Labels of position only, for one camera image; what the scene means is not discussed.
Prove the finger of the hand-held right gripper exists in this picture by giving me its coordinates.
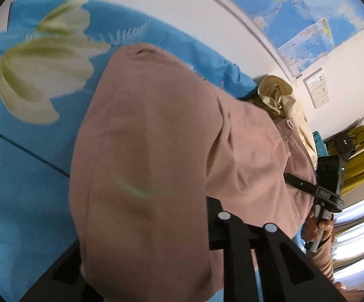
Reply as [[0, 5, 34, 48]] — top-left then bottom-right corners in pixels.
[[283, 172, 319, 197]]

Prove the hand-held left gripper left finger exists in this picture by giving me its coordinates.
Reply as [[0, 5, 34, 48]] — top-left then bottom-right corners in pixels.
[[20, 242, 105, 302]]

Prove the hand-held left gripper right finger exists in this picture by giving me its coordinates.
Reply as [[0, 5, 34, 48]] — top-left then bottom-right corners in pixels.
[[207, 196, 346, 302]]

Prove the pink garment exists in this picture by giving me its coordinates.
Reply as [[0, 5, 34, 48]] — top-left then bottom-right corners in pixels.
[[69, 43, 318, 302]]

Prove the person's right forearm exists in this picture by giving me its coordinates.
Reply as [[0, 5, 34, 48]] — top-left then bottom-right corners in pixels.
[[309, 233, 338, 283]]

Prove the person's right hand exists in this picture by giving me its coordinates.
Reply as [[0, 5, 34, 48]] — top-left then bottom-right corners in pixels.
[[304, 209, 335, 252]]

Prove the teal plastic basket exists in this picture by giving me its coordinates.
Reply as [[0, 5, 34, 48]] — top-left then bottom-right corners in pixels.
[[312, 130, 329, 158]]

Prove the yellow-green chair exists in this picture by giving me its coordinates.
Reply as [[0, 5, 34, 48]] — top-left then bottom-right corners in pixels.
[[325, 125, 364, 196]]

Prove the black device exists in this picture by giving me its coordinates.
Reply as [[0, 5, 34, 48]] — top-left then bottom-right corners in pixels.
[[334, 133, 357, 160]]

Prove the cream yellow garment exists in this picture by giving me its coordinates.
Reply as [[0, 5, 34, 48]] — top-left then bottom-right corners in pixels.
[[249, 75, 318, 161]]

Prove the blue floral bed sheet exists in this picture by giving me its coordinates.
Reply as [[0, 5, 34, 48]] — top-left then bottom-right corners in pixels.
[[0, 0, 259, 302]]

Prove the white wall switch panel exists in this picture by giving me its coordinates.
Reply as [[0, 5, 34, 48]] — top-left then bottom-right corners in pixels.
[[304, 68, 330, 109]]

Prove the small wall map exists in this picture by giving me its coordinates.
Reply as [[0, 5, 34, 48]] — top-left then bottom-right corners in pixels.
[[277, 17, 335, 79]]

